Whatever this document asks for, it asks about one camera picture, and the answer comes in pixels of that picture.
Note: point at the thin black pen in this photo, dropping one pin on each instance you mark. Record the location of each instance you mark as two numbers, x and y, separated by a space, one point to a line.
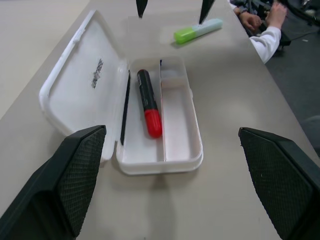
125 107

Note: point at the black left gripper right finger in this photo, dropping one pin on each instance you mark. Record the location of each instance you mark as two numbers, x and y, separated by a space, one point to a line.
282 190

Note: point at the white plastic pencil case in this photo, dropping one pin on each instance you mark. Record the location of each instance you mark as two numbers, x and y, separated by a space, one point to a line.
100 87

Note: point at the person's left hand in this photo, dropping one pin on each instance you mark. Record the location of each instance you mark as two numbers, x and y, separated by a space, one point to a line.
251 21

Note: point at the black marker with red cap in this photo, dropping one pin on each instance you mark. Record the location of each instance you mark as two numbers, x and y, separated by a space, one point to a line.
148 102

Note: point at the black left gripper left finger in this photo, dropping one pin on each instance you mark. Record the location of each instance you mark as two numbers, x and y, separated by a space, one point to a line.
50 190

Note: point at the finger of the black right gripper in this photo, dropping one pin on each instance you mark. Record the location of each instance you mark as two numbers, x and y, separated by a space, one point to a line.
141 6
207 8

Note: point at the person's right hand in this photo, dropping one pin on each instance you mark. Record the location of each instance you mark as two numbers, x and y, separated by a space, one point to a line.
276 12

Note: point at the green highlighter marker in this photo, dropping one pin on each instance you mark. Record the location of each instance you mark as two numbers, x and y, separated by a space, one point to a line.
197 31

